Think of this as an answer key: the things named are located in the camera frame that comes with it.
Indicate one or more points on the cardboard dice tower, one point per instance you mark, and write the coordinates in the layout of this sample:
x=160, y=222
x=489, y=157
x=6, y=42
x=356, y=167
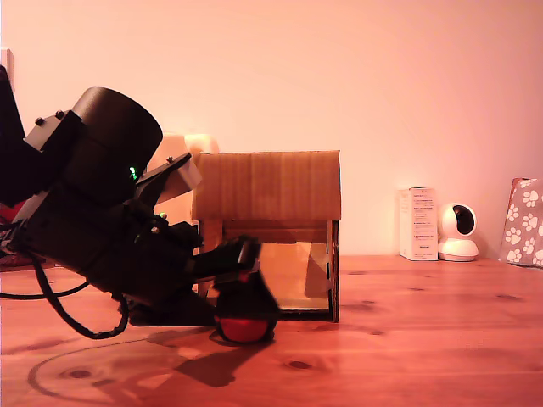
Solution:
x=271, y=186

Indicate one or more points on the white electric kettle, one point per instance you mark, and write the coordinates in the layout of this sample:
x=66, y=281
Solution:
x=203, y=144

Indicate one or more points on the red glass pedestal bowl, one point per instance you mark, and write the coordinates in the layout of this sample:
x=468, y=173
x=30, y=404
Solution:
x=6, y=210

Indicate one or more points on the grey paw print bag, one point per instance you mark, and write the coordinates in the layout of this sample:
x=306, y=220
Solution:
x=524, y=220

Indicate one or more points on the white printed carton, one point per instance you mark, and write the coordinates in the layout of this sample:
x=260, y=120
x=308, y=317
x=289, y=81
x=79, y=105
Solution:
x=420, y=224

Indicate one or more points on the small white round camera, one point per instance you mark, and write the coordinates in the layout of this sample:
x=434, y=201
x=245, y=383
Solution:
x=458, y=250

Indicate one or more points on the pale wall fixture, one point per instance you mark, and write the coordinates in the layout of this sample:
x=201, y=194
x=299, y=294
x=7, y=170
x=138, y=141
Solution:
x=8, y=57

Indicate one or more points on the red and black footbag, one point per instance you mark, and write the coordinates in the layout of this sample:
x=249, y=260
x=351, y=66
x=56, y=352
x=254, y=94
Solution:
x=244, y=330

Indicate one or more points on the pale grey camera box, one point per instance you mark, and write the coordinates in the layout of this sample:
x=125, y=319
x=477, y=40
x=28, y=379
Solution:
x=186, y=178

